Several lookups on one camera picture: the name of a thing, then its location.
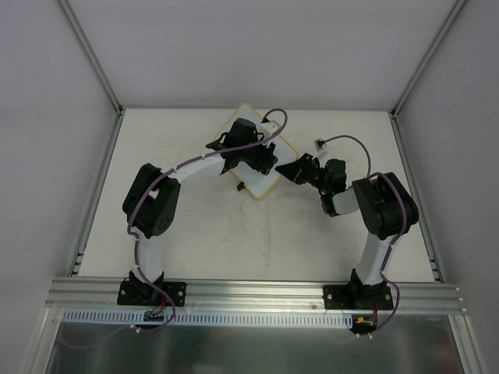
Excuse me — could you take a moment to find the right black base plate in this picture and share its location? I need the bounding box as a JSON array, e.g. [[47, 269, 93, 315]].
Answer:
[[323, 284, 394, 311]]

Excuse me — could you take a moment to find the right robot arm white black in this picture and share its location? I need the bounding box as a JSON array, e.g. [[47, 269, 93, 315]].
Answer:
[[276, 153, 419, 311]]

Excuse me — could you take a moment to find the right aluminium frame post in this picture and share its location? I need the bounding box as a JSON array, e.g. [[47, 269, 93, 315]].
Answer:
[[390, 0, 469, 118]]

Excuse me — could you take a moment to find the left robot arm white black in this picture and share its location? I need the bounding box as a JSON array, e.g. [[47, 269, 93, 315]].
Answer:
[[118, 118, 284, 305]]

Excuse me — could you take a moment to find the black whiteboard foot lower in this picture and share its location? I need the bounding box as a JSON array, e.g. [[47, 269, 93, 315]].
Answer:
[[236, 182, 246, 192]]

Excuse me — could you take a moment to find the aluminium frame post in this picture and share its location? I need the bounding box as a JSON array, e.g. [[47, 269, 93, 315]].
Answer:
[[55, 0, 123, 115], [390, 0, 469, 118]]

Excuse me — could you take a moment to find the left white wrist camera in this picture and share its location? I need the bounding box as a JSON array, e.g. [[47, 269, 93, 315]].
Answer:
[[260, 118, 281, 137]]

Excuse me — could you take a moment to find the aluminium mounting rail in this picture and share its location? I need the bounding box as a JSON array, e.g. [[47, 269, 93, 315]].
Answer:
[[44, 277, 468, 315]]

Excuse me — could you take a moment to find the white slotted cable duct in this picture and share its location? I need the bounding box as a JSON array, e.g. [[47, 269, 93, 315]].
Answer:
[[62, 309, 353, 330]]

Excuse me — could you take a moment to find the left aluminium frame post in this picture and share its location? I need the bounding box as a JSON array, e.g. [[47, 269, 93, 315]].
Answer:
[[55, 0, 123, 115]]

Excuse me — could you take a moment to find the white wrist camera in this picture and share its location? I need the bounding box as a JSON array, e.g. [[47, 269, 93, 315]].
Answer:
[[313, 138, 328, 160], [260, 118, 281, 137]]

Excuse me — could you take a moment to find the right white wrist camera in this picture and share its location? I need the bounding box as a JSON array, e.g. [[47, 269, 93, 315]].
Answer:
[[313, 138, 328, 160]]

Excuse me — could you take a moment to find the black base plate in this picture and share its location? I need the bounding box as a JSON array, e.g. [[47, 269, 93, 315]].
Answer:
[[117, 279, 187, 307], [323, 284, 394, 311]]

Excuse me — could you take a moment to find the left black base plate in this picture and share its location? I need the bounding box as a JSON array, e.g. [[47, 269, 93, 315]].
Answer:
[[117, 279, 187, 307]]

